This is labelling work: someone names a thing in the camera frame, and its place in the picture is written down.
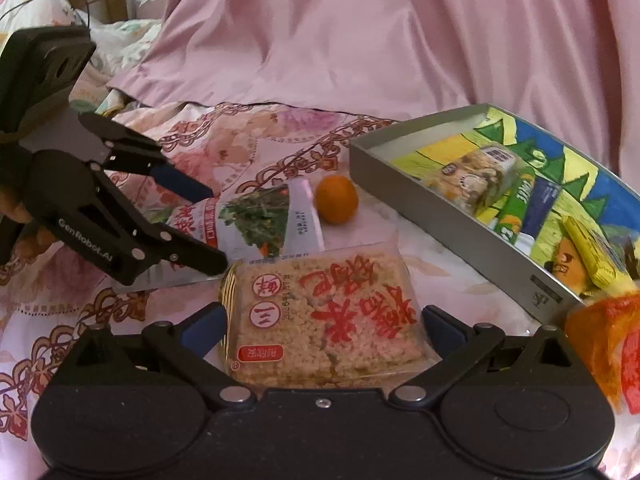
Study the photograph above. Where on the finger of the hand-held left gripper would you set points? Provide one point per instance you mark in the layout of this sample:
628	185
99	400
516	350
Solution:
195	260
175	180

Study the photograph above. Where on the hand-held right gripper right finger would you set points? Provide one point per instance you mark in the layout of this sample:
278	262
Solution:
440	330

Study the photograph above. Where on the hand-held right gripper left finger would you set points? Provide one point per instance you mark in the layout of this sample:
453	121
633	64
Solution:
207	327

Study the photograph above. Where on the white and green snack packet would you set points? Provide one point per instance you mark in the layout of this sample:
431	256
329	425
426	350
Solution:
260	215

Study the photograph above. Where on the puffed rice cake packet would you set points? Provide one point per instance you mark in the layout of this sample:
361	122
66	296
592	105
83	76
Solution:
325	320

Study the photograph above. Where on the grey cardboard box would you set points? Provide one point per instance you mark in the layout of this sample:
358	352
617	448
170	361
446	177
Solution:
425	200

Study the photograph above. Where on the dark snack packet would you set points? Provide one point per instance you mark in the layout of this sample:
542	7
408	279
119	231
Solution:
542	210

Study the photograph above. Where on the person's left hand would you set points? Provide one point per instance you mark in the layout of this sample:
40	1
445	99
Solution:
15	207

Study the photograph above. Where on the green stick packet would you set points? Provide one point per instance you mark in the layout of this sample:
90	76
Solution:
515	205

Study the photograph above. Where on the mandarin orange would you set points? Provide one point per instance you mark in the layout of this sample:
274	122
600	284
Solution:
336	199

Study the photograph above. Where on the clear nut bar packet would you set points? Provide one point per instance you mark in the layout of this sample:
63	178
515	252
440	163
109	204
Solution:
475	177

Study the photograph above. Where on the orange packet with red print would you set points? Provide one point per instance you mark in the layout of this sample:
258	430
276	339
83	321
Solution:
607	350

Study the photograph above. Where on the yellow snack packet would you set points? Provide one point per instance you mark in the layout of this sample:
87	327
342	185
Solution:
595	252

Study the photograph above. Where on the pink cloth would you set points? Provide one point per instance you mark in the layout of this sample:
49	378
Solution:
375	35

